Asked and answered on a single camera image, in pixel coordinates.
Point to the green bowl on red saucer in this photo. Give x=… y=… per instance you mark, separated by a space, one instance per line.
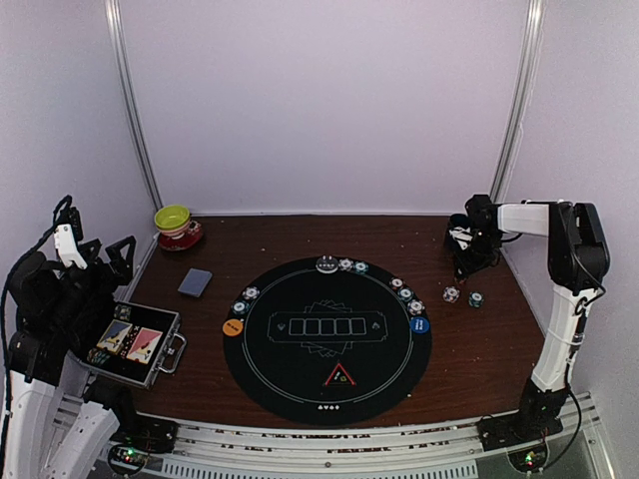
x=177 y=229

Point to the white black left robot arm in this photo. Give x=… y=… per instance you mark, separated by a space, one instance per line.
x=53 y=324

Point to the green poker chip stack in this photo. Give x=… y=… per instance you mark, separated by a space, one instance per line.
x=476 y=299

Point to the blue playing card deck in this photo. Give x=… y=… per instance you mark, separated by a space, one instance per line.
x=195 y=282

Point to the aluminium poker case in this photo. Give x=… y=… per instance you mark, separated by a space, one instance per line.
x=166 y=357

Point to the orange round blind button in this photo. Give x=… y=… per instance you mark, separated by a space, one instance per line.
x=233 y=327

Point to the blue white poker chip stack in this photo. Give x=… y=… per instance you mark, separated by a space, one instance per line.
x=451 y=294

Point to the clear round dealer button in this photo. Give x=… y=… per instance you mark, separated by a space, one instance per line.
x=327 y=264

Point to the blue card box in case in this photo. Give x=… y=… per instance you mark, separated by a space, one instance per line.
x=114 y=336

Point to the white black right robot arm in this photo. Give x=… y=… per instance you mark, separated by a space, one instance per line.
x=578 y=259

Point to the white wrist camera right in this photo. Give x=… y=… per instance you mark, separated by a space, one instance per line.
x=462 y=237

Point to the aluminium front rail frame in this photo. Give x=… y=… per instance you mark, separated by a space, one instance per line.
x=451 y=449

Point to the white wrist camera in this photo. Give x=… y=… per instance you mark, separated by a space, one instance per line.
x=462 y=237
x=67 y=232

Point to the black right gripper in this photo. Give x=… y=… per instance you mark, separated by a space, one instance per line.
x=468 y=265

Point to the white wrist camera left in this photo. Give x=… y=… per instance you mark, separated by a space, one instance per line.
x=67 y=232

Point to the red chip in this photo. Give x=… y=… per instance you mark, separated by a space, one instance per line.
x=396 y=283

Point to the red card box in case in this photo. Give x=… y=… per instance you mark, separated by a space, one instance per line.
x=144 y=345

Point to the dark blue enamel mug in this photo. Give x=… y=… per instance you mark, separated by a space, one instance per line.
x=456 y=220

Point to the round black poker mat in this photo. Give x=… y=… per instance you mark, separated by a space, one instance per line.
x=305 y=322

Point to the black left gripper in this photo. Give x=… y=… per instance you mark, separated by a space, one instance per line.
x=108 y=281

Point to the blue round blind button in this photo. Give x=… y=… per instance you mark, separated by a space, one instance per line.
x=419 y=325

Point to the red black triangle marker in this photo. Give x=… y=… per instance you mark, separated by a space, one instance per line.
x=339 y=376

